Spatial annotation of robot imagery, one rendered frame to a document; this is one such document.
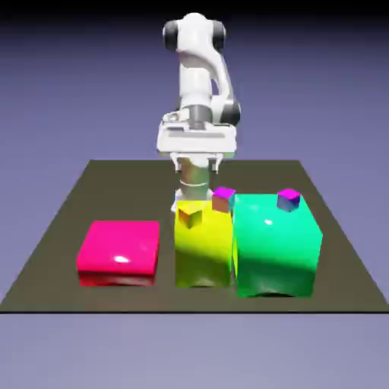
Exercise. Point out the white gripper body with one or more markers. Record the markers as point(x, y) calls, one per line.
point(196, 141)

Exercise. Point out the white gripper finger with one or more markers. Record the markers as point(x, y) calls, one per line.
point(216, 164)
point(176, 164)

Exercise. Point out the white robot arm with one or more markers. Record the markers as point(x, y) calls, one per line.
point(194, 60)

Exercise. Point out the small magenta cube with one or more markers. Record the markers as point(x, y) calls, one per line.
point(223, 200)
point(288, 200)

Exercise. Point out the small yellow cube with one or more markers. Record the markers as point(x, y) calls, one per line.
point(190, 216)

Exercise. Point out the large yellow box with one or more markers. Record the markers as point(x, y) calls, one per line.
point(203, 252)

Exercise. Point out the large pink box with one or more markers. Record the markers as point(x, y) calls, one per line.
point(120, 249)

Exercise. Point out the large green box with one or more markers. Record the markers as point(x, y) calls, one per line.
point(275, 249)

